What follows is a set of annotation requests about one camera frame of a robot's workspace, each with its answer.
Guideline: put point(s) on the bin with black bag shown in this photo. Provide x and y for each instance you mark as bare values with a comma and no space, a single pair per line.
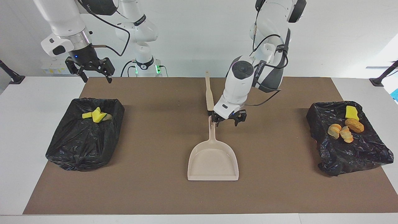
348,155
84,143

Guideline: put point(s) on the pale chip piece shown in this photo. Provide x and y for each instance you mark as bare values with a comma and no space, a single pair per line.
334,130
346,135

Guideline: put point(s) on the white cardboard box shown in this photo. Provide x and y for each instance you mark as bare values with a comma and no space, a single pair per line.
53,70

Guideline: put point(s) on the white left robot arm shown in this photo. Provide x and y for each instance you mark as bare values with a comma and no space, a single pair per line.
241,84

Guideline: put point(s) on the beige plastic dustpan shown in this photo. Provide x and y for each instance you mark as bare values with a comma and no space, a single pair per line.
213,161

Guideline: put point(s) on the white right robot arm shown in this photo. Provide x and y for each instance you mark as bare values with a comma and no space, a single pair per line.
65,18

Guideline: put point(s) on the brown peanut-shaped piece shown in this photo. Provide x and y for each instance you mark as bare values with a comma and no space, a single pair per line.
354,125

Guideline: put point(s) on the beige hand brush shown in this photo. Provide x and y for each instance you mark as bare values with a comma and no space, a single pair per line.
209,93

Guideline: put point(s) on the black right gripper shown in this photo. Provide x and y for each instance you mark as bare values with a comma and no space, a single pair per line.
87,59

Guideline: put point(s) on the brown table mat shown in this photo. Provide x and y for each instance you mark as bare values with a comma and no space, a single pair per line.
155,186

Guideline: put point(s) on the blue object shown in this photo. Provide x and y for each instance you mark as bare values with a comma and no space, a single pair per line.
396,95

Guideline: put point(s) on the black camera stand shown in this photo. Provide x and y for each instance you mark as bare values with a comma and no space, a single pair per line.
15,78
377,81

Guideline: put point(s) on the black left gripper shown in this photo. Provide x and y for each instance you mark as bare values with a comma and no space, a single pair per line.
230,117

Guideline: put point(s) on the tan sponge chunk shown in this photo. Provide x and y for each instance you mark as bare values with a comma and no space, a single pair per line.
108,117

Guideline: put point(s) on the yellow sponge piece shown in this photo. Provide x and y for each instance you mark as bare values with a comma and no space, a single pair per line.
99,116
351,112
87,115

